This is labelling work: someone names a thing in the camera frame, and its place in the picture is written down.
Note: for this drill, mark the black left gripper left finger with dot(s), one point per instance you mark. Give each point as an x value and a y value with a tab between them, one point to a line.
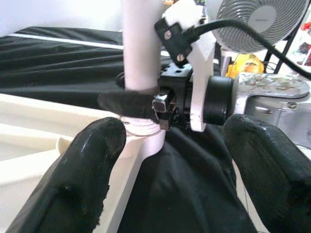
80	174

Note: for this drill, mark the cream plastic table top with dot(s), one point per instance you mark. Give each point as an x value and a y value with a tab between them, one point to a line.
29	116

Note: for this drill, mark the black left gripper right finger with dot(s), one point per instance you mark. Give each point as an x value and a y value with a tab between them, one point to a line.
272	174

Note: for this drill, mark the black metal stand leg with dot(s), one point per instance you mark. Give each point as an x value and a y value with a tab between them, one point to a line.
281	55

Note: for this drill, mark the yellow plastic bag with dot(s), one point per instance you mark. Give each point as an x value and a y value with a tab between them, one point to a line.
247	65

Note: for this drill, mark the black table cloth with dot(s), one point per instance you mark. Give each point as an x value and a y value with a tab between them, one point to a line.
60	63

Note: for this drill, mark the white plastic table leg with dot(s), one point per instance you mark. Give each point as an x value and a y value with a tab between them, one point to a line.
142	48

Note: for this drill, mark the white standing fan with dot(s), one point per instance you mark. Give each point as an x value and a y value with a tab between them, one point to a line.
260	21

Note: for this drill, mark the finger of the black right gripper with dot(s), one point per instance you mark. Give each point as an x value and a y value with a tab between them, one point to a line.
120	80
126	104

